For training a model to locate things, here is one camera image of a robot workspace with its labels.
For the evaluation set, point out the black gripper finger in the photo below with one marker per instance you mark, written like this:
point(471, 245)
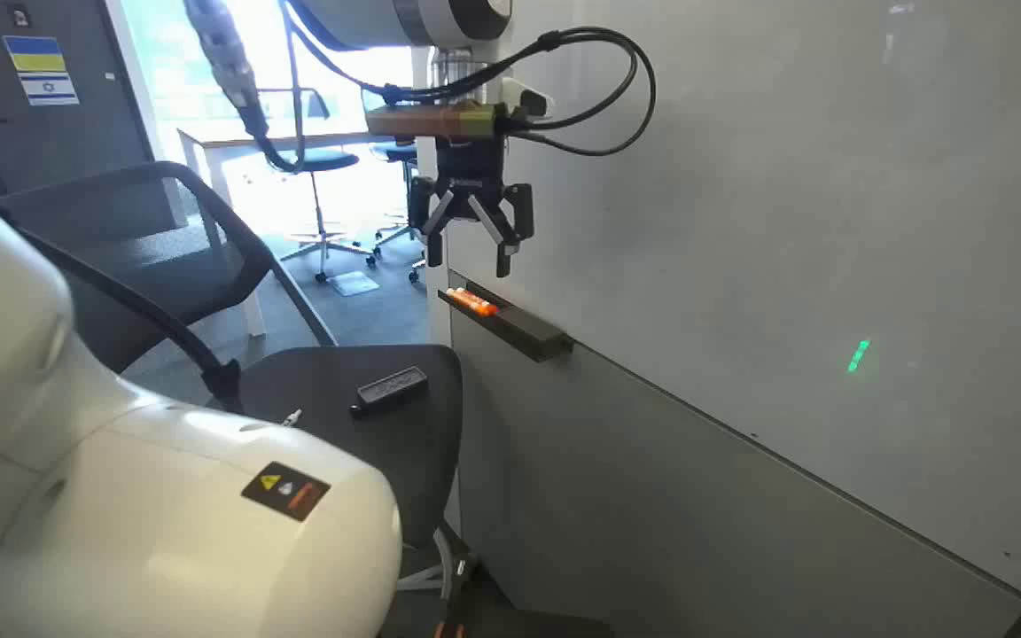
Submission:
point(512, 223)
point(431, 223)

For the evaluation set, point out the orange marker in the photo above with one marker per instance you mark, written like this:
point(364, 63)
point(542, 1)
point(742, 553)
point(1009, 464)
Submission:
point(468, 302)

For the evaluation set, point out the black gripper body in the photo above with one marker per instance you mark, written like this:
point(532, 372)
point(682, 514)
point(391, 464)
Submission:
point(471, 159)

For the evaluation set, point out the blue yellow door poster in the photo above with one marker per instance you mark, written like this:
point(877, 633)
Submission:
point(40, 73)

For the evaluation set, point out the black mesh office chair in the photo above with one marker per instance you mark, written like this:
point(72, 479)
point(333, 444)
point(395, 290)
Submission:
point(417, 453)

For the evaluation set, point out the large wall whiteboard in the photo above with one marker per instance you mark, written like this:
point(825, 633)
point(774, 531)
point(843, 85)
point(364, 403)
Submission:
point(831, 178)

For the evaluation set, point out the black marker tray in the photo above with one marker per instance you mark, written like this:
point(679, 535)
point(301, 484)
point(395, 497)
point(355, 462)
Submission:
point(528, 334)

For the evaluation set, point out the dark grey door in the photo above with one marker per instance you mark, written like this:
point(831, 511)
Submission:
point(109, 125)

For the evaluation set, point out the blue seat stool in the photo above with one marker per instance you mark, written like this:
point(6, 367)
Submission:
point(320, 158)
point(398, 234)

